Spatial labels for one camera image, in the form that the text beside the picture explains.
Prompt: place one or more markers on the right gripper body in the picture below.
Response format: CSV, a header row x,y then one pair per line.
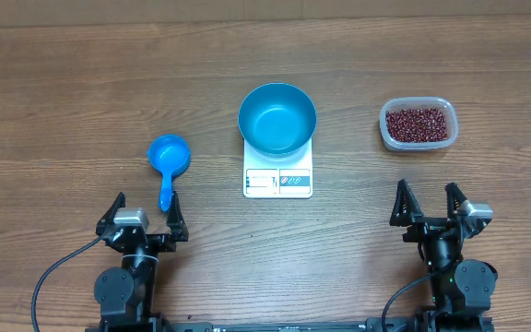
x,y
424,231

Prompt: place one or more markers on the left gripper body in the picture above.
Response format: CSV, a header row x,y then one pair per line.
x,y
157,245

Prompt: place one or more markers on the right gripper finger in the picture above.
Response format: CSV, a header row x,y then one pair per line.
x,y
406,210
454,199

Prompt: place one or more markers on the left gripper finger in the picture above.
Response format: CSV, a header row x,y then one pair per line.
x,y
175,220
107,219

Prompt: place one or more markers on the blue plastic measuring scoop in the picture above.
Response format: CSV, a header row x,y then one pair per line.
x,y
171,156

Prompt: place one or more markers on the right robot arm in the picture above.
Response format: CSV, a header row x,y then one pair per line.
x,y
460,288

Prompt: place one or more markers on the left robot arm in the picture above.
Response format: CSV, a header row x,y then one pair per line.
x,y
126,293

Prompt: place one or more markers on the white digital kitchen scale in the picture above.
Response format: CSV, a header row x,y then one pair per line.
x,y
288,176

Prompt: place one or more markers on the teal bowl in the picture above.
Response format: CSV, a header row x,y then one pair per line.
x,y
277,119

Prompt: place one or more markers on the red beans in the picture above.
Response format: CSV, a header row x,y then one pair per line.
x,y
417,125

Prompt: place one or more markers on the clear plastic container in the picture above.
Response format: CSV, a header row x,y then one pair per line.
x,y
417,103

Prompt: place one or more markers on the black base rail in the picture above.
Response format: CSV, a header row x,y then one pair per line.
x,y
370,325

